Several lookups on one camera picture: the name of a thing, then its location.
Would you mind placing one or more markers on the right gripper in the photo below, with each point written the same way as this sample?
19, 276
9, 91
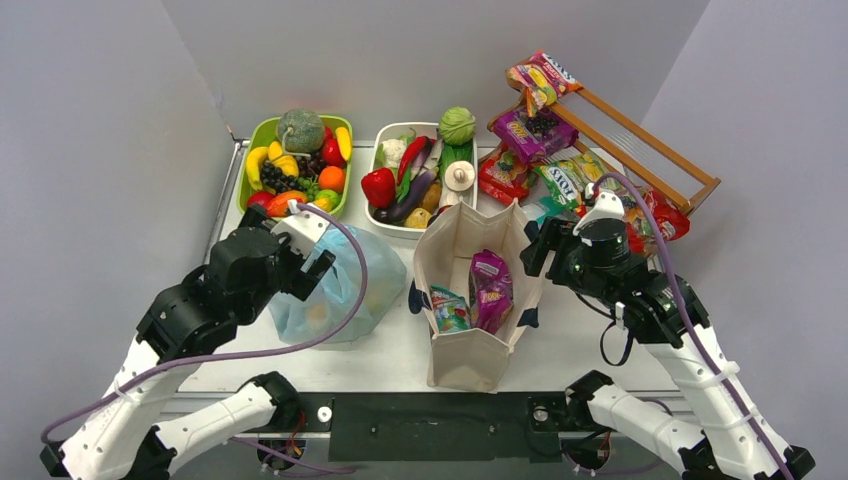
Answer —
556, 235

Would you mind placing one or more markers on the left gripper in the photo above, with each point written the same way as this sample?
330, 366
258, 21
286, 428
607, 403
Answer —
299, 282

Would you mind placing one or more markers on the light blue plastic bag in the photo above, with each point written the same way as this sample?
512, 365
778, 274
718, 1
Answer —
298, 321

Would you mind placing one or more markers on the large purple snack bag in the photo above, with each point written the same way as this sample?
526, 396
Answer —
490, 291

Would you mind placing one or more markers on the teal snack bag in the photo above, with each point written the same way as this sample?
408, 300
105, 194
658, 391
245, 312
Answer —
541, 209
450, 310

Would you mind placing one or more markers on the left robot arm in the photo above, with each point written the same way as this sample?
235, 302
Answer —
121, 435

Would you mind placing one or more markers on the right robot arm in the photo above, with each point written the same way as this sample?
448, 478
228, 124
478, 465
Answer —
730, 439

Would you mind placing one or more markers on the green candy bag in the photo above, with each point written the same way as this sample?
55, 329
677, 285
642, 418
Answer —
567, 179

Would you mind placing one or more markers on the red snack bag right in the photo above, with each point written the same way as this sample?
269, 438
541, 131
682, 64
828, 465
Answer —
641, 239

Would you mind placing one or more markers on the red snack bag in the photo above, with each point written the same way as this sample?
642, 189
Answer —
504, 177
641, 239

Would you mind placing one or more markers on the red snack bag left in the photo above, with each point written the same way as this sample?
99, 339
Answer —
504, 177

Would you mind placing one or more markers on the small purple snack bag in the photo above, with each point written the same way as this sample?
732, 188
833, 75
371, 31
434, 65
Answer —
534, 138

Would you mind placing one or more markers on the top orange candy bag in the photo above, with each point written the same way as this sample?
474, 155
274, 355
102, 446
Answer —
541, 80

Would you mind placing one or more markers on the red orange mango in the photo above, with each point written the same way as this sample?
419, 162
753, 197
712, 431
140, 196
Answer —
278, 206

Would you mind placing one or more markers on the green lime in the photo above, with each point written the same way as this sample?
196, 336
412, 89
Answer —
327, 200

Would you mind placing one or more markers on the black grapes bunch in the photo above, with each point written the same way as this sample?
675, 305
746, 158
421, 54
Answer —
274, 179

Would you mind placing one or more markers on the orange tangerine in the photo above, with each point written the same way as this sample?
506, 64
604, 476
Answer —
332, 178

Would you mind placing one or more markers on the red bell pepper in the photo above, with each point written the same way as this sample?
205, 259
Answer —
379, 187

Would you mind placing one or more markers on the wooden display rack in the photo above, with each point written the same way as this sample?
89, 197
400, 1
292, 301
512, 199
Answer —
633, 149

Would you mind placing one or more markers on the green melon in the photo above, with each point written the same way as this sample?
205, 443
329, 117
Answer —
300, 131

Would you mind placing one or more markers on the green fruit tray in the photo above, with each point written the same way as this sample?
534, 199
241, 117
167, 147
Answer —
262, 136

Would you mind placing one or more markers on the yellow pear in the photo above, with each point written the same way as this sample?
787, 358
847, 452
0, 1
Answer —
419, 218

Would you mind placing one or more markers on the purple eggplant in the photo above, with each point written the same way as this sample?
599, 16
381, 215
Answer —
399, 210

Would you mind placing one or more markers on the white vegetable tray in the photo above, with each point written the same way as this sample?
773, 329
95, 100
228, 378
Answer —
436, 156

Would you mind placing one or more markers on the white cauliflower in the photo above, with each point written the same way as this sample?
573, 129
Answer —
393, 151

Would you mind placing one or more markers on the white mushroom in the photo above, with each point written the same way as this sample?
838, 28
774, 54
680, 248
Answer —
459, 176

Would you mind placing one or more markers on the red chili pepper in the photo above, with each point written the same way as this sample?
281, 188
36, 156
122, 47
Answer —
409, 156

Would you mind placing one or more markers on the green cabbage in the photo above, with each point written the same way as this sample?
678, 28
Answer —
457, 126

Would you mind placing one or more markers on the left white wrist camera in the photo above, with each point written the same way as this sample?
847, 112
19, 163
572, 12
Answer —
304, 229

